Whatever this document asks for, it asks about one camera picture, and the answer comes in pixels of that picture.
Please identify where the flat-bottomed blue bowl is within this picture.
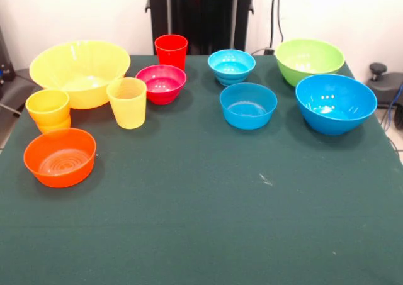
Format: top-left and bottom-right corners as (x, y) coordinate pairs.
(219, 82), (278, 131)

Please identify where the small light blue bowl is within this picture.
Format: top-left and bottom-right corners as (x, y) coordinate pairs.
(207, 48), (256, 87)

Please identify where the magenta bowl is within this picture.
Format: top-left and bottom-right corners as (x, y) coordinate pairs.
(135, 64), (188, 106)

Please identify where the pale yellow cup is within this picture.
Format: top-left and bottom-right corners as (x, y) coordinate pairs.
(106, 77), (148, 130)

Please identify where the red cup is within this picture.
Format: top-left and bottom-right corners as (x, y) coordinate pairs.
(154, 34), (189, 72)

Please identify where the dark green tablecloth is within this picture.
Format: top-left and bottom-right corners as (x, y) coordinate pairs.
(0, 54), (403, 285)

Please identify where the green bowl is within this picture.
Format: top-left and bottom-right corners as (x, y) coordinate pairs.
(275, 38), (346, 87)

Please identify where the large blue bowl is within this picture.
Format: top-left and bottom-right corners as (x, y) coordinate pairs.
(295, 74), (378, 137)

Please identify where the large yellow bowl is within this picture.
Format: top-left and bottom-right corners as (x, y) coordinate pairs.
(29, 40), (132, 110)

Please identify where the orange bowl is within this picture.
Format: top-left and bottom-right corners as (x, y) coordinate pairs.
(23, 128), (97, 189)

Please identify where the orange cup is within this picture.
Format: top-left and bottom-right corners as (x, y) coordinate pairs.
(35, 116), (72, 135)

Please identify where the amber yellow cup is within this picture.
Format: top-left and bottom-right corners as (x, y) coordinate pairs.
(25, 89), (71, 126)

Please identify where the black equipment box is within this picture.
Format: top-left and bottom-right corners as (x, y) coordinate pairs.
(0, 26), (16, 84)

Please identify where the grey cable with plug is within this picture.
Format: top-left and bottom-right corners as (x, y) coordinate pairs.
(250, 47), (275, 57)

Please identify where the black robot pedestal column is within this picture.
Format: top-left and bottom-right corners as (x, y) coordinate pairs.
(145, 0), (255, 57)

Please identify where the black wall cable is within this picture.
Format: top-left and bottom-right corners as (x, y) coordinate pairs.
(269, 0), (278, 50)
(276, 0), (285, 43)

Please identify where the black pedestal foot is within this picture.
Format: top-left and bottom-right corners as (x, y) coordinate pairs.
(0, 67), (37, 116)
(366, 62), (403, 108)

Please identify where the blue cable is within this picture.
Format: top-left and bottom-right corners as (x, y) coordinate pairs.
(384, 83), (403, 131)

